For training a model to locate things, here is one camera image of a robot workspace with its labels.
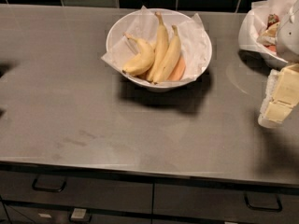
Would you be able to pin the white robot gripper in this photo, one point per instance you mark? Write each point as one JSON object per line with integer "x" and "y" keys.
{"x": 289, "y": 36}

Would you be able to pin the yellow banana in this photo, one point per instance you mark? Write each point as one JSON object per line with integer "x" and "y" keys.
{"x": 143, "y": 61}
{"x": 161, "y": 48}
{"x": 170, "y": 59}

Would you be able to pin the white bowl with strawberries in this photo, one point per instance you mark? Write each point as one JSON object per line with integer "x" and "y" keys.
{"x": 273, "y": 33}

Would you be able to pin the paper liner in strawberry bowl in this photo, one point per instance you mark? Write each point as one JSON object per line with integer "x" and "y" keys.
{"x": 255, "y": 22}

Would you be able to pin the white paper bowl liner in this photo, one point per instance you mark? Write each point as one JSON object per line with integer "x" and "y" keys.
{"x": 158, "y": 49}

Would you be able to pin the orange banana underneath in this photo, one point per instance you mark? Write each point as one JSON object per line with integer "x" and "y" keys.
{"x": 178, "y": 71}

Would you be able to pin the white bowl with bananas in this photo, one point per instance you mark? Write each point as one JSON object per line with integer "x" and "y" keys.
{"x": 196, "y": 46}

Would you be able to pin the red strawberries pile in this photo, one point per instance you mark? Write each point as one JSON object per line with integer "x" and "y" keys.
{"x": 268, "y": 37}

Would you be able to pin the right grey drawer front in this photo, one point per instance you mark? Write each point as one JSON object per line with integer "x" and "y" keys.
{"x": 219, "y": 204}

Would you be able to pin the grey drawer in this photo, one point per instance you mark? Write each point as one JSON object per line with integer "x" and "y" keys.
{"x": 81, "y": 192}
{"x": 219, "y": 204}

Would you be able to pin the left grey drawer front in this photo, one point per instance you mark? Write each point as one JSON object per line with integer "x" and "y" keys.
{"x": 81, "y": 192}

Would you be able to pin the lower drawer with label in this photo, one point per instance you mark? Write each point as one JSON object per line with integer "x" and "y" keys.
{"x": 36, "y": 213}

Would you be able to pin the right black drawer handle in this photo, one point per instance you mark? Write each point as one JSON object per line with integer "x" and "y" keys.
{"x": 263, "y": 202}

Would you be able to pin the black drawer handle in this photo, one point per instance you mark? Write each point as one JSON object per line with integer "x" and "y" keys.
{"x": 263, "y": 202}
{"x": 49, "y": 183}

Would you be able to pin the left black drawer handle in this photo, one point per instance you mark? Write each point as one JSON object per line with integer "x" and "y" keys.
{"x": 49, "y": 183}

